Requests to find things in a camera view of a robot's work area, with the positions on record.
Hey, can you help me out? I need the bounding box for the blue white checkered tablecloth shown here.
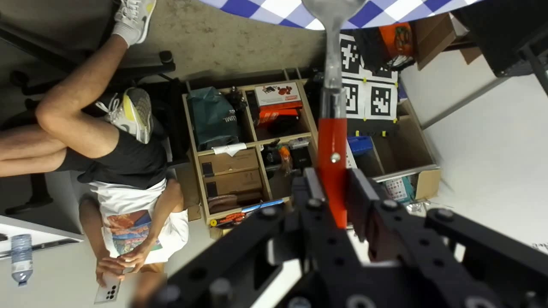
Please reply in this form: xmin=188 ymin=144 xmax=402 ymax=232
xmin=199 ymin=0 xmax=481 ymax=33

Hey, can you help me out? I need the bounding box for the cardboard box with orange pack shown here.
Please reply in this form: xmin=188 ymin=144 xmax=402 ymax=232
xmin=378 ymin=13 xmax=485 ymax=74

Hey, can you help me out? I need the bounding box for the cardboard box with cups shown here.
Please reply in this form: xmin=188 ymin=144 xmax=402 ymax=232
xmin=370 ymin=165 xmax=444 ymax=208

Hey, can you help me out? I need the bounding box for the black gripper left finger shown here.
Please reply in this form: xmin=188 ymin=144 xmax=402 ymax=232
xmin=170 ymin=170 xmax=348 ymax=308

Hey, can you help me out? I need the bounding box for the teal bag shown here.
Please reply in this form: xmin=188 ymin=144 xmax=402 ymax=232
xmin=187 ymin=86 xmax=241 ymax=151

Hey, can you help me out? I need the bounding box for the clear water bottle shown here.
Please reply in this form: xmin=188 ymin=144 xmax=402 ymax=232
xmin=9 ymin=233 xmax=34 ymax=288

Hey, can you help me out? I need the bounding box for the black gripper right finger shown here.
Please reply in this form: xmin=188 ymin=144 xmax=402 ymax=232
xmin=344 ymin=168 xmax=548 ymax=308

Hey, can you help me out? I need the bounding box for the white fiducial tag board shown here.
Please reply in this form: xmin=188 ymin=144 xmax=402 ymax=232
xmin=337 ymin=33 xmax=401 ymax=124

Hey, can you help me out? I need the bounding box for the wooden storage shelf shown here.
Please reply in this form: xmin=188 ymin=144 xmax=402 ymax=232
xmin=182 ymin=67 xmax=322 ymax=227

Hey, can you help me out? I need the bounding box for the orange handled metal spoon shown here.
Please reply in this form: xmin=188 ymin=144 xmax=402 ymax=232
xmin=301 ymin=0 xmax=366 ymax=232

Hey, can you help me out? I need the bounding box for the seated person in white shirt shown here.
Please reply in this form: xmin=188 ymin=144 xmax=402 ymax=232
xmin=0 ymin=0 xmax=193 ymax=293

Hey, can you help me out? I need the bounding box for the long white desk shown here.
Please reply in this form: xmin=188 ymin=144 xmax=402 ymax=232
xmin=0 ymin=213 xmax=229 ymax=308

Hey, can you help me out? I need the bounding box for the white smartphone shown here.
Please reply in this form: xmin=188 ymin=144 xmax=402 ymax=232
xmin=92 ymin=281 xmax=122 ymax=305

